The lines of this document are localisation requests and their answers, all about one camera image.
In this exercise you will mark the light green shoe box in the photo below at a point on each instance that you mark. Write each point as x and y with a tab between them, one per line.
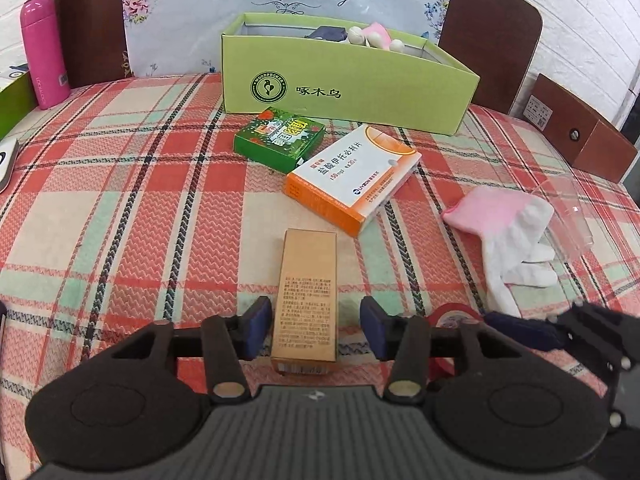
270	59

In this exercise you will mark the teal purple box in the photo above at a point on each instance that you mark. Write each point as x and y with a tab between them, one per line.
329	33

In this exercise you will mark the clear plastic cup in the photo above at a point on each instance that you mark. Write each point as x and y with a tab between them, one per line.
567	236

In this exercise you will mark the red tape roll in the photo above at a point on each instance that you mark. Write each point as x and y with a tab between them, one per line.
446	344

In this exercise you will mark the white charger device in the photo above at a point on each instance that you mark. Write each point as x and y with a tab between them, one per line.
8	155

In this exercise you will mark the plaid bed sheet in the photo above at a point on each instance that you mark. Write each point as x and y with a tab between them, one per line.
128	204

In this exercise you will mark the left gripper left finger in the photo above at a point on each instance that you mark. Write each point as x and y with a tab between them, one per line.
228	341

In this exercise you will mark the dark green small box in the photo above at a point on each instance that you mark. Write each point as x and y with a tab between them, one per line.
280	140

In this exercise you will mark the tan cardboard box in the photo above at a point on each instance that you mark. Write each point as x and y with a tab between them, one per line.
304	338

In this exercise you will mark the green tray box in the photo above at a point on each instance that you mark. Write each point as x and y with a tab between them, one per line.
17	100

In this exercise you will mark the brown cardboard box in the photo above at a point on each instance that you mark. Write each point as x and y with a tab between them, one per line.
585	139

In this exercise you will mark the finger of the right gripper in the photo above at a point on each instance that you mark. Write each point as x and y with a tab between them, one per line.
543	335

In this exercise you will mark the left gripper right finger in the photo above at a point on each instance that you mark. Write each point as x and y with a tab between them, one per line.
404	341

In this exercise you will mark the white glove pink cuff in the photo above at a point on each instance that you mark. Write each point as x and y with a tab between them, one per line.
375	36

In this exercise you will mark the pink thermos bottle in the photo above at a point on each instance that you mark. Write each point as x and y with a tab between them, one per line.
43	49

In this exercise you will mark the orange white medicine box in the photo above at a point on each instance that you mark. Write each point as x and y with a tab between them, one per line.
348	182

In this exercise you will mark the dark brown headboard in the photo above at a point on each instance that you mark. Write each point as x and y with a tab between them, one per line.
495	38

